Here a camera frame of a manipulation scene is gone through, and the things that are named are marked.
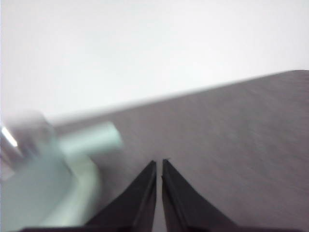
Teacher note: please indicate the green breakfast machine base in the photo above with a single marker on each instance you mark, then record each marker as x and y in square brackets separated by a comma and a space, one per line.
[48, 195]

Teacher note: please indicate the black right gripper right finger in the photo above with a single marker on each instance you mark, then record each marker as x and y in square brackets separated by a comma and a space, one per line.
[183, 207]

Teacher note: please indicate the silver control knob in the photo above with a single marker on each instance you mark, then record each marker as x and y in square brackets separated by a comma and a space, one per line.
[24, 137]

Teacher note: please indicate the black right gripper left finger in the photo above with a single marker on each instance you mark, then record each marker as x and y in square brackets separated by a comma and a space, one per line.
[135, 207]

